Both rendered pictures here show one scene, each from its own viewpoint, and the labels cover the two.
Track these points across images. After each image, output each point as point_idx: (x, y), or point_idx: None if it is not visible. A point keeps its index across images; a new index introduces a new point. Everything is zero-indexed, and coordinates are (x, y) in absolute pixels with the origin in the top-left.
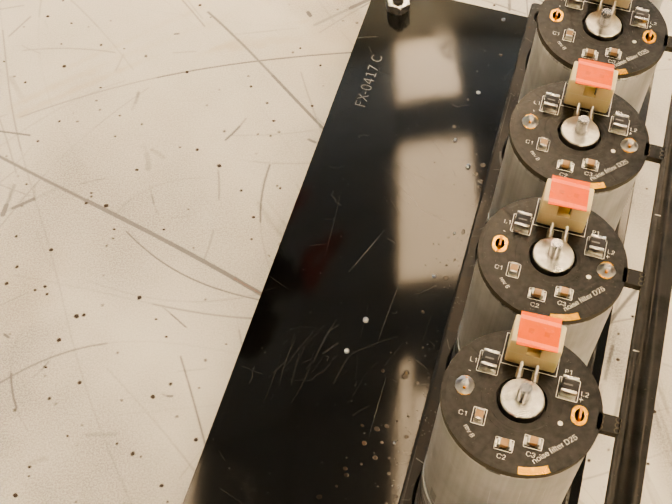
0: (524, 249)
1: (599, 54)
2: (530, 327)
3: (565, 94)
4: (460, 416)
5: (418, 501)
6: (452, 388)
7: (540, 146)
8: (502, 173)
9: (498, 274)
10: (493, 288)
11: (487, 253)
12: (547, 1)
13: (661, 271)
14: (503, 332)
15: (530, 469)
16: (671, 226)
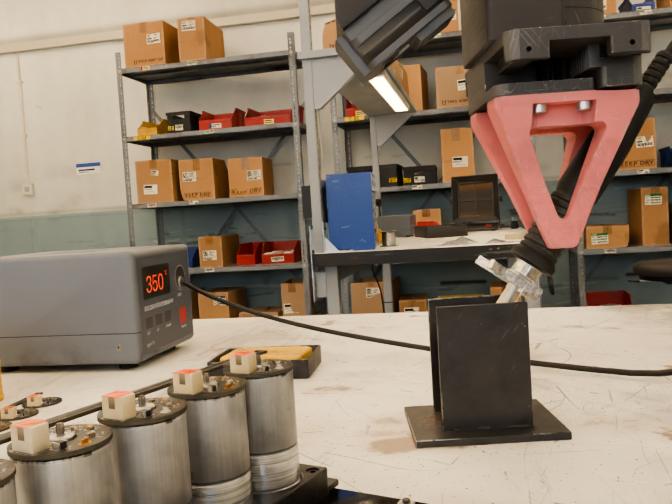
0: (218, 386)
1: (83, 429)
2: (245, 353)
3: (131, 415)
4: (286, 364)
5: (298, 466)
6: (285, 367)
7: (172, 403)
8: (184, 448)
9: (238, 382)
10: (244, 380)
11: (237, 385)
12: (81, 447)
13: (160, 383)
14: (251, 374)
15: (268, 359)
16: (137, 390)
